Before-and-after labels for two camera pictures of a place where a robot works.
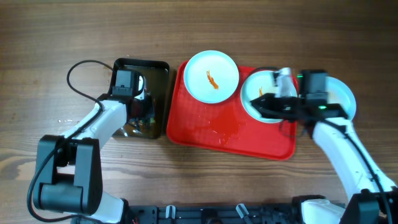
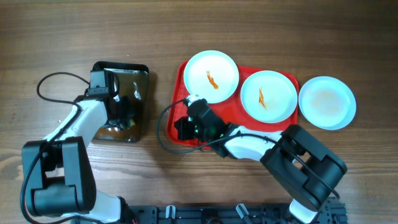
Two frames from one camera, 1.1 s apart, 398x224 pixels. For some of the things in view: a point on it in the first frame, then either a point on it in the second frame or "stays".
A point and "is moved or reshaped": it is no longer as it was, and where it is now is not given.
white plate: x=211 y=76 stays
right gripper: x=271 y=111 -> x=183 y=124
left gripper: x=150 y=108 -> x=130 y=108
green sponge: x=147 y=124 is moved or reshaped
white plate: x=257 y=84 stays
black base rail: x=238 y=214 stays
